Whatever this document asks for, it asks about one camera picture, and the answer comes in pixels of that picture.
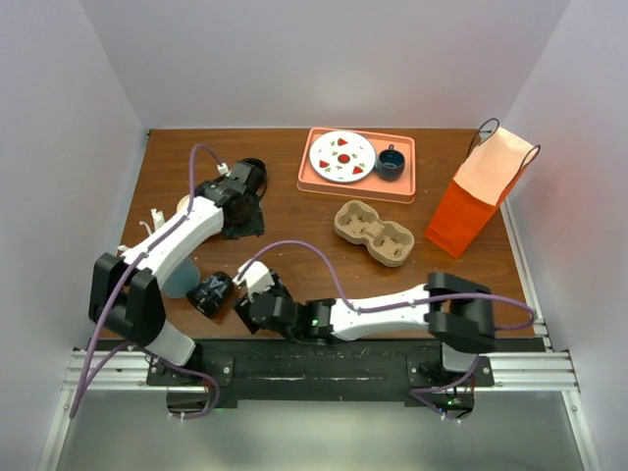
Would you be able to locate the light blue straw cup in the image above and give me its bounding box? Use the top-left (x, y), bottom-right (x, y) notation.
top-left (161, 258), bottom-right (200, 299)

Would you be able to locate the dark blue ceramic mug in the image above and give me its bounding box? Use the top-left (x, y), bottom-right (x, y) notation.
top-left (375, 144), bottom-right (405, 182)

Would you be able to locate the cream square bowl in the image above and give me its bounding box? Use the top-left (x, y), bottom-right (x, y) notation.
top-left (177, 194), bottom-right (190, 215)

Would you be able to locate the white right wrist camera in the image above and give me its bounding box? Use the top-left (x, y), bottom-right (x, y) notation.
top-left (234, 259), bottom-right (277, 301)

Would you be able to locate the beige pulp cup carrier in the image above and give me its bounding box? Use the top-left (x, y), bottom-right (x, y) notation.
top-left (334, 200), bottom-right (415, 268)

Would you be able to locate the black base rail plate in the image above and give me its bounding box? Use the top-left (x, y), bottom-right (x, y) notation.
top-left (145, 337), bottom-right (496, 411)

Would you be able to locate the pink serving tray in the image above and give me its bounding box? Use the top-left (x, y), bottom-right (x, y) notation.
top-left (296, 128), bottom-right (416, 204)

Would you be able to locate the wrapped white straw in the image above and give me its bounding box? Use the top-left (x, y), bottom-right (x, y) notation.
top-left (150, 208), bottom-right (166, 231)
top-left (138, 221), bottom-right (153, 236)

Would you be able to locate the white watermelon pattern plate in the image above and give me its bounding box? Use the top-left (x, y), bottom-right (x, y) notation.
top-left (308, 131), bottom-right (377, 184)

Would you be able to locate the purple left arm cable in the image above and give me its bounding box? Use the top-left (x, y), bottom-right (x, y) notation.
top-left (68, 143), bottom-right (231, 419)

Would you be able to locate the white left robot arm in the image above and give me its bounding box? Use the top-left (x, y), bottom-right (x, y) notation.
top-left (88, 158), bottom-right (268, 385)

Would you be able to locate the orange paper bag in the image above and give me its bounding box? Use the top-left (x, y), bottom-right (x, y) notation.
top-left (424, 118), bottom-right (541, 258)

